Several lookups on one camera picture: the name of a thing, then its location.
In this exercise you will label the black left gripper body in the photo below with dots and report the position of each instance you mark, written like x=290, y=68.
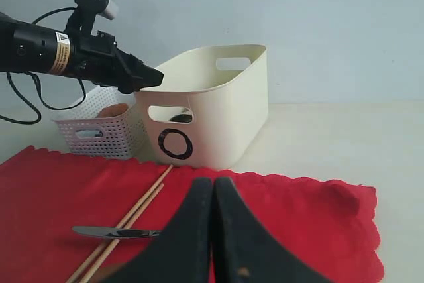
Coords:
x=97, y=59

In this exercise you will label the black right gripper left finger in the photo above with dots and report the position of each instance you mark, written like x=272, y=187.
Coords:
x=181, y=252

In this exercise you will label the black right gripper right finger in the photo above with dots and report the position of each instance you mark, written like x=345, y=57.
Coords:
x=243, y=250

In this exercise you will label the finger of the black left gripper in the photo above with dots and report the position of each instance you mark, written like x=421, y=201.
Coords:
x=128, y=85
x=135, y=72

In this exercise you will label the breaded fried chicken piece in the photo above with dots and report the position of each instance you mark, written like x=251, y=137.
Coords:
x=113, y=110

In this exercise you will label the pale green ceramic bowl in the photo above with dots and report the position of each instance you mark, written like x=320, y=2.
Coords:
x=181, y=118

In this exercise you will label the silver table knife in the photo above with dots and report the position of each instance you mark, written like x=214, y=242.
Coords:
x=113, y=232

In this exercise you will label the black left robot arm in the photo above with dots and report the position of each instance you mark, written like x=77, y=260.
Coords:
x=27, y=47

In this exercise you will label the white perforated plastic basket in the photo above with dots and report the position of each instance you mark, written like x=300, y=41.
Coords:
x=123, y=135

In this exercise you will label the cream plastic bin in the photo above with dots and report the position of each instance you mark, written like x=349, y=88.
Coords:
x=224, y=88

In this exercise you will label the red scalloped tablecloth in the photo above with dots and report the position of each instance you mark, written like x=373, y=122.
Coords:
x=328, y=225

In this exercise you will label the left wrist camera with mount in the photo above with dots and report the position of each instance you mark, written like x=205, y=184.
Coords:
x=83, y=17

